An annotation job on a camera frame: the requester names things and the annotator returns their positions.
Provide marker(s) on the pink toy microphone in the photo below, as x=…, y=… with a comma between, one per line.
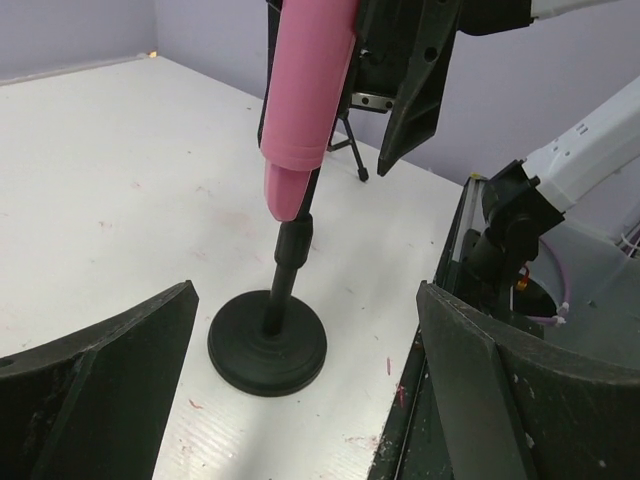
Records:
x=314, y=45

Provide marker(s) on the black tripod with round mount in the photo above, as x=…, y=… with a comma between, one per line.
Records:
x=349, y=142

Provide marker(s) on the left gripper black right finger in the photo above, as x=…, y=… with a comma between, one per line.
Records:
x=513, y=406

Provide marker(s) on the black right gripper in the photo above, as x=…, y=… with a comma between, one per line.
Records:
x=400, y=63

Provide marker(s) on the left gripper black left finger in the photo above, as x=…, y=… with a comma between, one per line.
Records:
x=94, y=404

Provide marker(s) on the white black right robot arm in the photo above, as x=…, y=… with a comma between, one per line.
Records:
x=531, y=196

